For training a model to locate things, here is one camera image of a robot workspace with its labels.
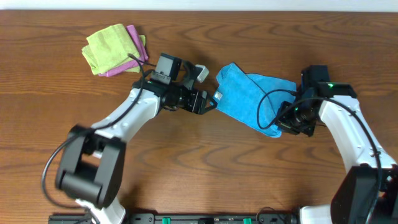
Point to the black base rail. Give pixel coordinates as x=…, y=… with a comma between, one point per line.
x=264, y=218

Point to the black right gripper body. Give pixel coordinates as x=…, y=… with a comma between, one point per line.
x=298, y=120

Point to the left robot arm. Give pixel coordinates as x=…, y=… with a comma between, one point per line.
x=91, y=167

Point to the blue microfiber cloth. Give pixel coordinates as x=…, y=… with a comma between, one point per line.
x=251, y=98

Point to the green folded cloth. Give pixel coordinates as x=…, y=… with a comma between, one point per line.
x=95, y=47

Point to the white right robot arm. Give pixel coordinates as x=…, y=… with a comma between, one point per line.
x=368, y=193

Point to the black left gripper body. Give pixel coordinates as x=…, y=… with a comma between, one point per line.
x=180, y=97

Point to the pink folded cloth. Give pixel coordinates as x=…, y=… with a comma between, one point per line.
x=126, y=51

